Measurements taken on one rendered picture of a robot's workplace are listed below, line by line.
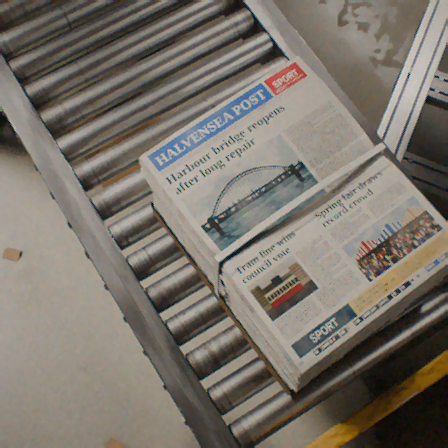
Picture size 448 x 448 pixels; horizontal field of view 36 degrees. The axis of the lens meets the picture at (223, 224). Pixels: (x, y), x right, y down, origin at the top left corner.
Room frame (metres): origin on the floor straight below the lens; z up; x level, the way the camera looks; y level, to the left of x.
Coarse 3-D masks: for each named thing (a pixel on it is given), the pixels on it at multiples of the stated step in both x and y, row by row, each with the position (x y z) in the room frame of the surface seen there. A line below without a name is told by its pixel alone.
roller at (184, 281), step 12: (168, 276) 0.32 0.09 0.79; (180, 276) 0.32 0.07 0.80; (192, 276) 0.32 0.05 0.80; (156, 288) 0.29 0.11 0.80; (168, 288) 0.29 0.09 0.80; (180, 288) 0.30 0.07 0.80; (192, 288) 0.30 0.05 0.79; (156, 300) 0.27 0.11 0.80; (168, 300) 0.28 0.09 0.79; (180, 300) 0.28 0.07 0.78
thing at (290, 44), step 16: (240, 0) 0.88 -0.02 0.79; (256, 0) 0.88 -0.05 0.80; (256, 16) 0.84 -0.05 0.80; (272, 16) 0.84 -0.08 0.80; (256, 32) 0.83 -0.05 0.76; (272, 32) 0.80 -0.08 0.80; (288, 32) 0.80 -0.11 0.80; (288, 48) 0.77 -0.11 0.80; (304, 48) 0.77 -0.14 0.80; (320, 64) 0.74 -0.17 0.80; (336, 96) 0.67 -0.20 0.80; (352, 112) 0.64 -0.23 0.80; (368, 128) 0.60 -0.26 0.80; (384, 144) 0.57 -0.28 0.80
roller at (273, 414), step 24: (408, 312) 0.27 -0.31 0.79; (432, 312) 0.27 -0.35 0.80; (384, 336) 0.23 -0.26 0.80; (408, 336) 0.23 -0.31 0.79; (360, 360) 0.19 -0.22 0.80; (312, 384) 0.15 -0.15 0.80; (336, 384) 0.15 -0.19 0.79; (264, 408) 0.11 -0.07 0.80; (288, 408) 0.11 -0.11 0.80; (240, 432) 0.07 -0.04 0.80; (264, 432) 0.07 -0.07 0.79
